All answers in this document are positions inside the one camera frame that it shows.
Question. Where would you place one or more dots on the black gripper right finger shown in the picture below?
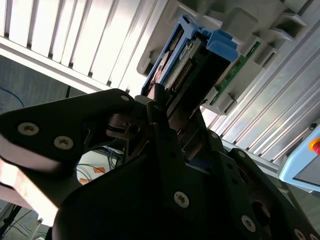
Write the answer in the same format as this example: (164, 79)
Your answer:
(240, 200)

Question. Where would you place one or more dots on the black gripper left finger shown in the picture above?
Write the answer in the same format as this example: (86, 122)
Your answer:
(62, 117)

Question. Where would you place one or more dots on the hard disk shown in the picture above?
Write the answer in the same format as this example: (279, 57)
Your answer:
(221, 41)

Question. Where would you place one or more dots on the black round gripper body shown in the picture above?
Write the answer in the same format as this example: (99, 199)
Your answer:
(120, 207)

